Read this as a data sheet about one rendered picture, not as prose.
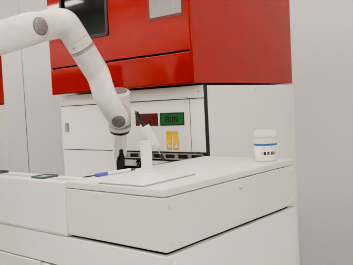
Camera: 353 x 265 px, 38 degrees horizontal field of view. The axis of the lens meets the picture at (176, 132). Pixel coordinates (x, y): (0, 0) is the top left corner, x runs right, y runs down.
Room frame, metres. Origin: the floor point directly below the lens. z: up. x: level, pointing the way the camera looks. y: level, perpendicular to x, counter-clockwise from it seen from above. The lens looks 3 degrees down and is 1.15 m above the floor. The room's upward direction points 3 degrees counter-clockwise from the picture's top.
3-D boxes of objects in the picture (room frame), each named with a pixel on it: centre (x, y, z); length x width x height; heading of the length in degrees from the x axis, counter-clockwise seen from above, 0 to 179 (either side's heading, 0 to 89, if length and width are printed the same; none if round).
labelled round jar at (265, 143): (1.58, -0.27, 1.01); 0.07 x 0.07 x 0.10
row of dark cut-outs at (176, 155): (1.97, 0.08, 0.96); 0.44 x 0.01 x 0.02; 50
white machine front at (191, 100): (2.09, 0.21, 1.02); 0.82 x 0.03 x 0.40; 50
